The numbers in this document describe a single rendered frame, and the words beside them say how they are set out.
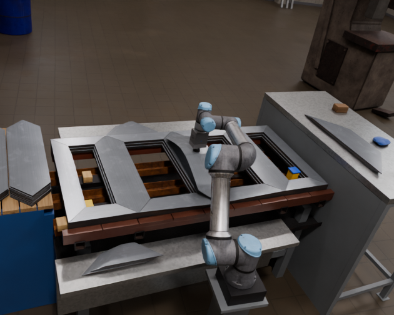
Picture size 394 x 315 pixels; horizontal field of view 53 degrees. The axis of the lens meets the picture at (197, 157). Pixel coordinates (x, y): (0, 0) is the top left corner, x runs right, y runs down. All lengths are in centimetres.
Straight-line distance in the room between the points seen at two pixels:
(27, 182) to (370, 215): 187
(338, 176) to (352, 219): 27
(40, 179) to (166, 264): 80
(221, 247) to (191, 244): 42
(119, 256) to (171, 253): 27
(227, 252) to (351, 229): 103
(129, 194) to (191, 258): 46
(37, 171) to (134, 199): 56
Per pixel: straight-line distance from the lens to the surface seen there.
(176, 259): 206
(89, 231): 195
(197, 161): 227
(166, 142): 257
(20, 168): 232
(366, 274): 348
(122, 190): 213
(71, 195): 210
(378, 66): 614
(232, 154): 176
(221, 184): 175
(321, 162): 268
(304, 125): 278
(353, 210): 254
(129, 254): 200
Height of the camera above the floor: 220
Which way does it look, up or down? 33 degrees down
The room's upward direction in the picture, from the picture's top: 11 degrees clockwise
